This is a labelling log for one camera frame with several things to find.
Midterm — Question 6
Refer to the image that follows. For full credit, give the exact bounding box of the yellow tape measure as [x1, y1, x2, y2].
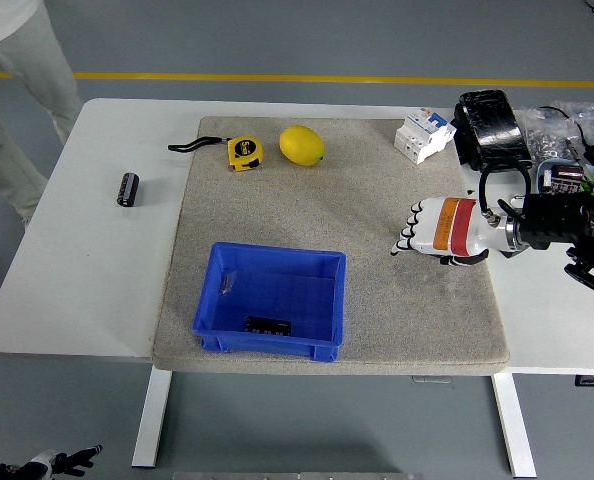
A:
[167, 135, 266, 174]

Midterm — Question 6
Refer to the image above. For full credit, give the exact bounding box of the yellow lemon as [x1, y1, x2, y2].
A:
[278, 125, 325, 167]

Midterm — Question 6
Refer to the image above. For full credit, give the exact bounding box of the black wrapped device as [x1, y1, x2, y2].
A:
[449, 88, 534, 174]

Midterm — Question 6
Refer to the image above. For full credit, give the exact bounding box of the light blue bowl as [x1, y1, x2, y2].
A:
[535, 158, 594, 197]

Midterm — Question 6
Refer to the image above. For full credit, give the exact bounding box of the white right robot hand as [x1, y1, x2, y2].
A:
[389, 196, 504, 269]

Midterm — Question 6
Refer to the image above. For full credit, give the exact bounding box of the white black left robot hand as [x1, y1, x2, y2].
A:
[26, 443, 104, 480]

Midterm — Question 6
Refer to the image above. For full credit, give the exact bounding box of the blue plastic box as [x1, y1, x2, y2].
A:
[191, 240, 348, 362]

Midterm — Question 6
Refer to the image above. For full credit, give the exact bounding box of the white table leg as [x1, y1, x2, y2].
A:
[491, 372, 538, 479]
[130, 369, 173, 469]

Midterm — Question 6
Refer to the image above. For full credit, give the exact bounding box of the dark cylindrical battery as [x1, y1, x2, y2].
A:
[245, 315, 294, 338]
[546, 178, 581, 196]
[550, 164, 586, 181]
[115, 172, 141, 208]

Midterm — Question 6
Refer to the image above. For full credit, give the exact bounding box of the clear bag of metal nuts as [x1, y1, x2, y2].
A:
[520, 107, 586, 162]

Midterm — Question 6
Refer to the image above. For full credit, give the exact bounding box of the grey-brown mat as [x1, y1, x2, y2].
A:
[150, 116, 511, 376]

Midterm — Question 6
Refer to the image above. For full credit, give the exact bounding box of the person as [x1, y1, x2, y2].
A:
[0, 0, 84, 227]

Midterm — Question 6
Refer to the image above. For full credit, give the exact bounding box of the grey metal tool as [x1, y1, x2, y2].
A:
[565, 141, 587, 167]

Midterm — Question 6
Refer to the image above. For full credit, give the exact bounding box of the white blue circuit breaker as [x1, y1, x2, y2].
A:
[393, 109, 457, 165]

